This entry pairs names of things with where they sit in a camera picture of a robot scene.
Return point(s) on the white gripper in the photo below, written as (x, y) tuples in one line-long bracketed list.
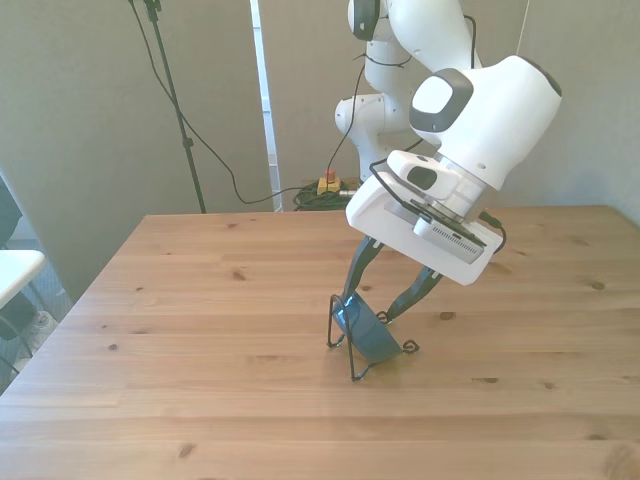
[(380, 215)]

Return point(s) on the small blue bowl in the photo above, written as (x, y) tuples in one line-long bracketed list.
[(370, 335)]

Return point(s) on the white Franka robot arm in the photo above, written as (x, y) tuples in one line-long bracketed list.
[(495, 125)]

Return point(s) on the yellow red emergency stop button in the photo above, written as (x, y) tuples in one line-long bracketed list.
[(329, 182)]

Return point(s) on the white shoe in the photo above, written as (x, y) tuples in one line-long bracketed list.
[(42, 322)]

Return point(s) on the white side table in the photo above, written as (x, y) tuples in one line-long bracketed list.
[(15, 270)]

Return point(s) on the white vertical rail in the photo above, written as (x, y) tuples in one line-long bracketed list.
[(267, 125)]

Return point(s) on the black straight camera stand pole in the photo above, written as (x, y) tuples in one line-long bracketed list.
[(172, 90)]

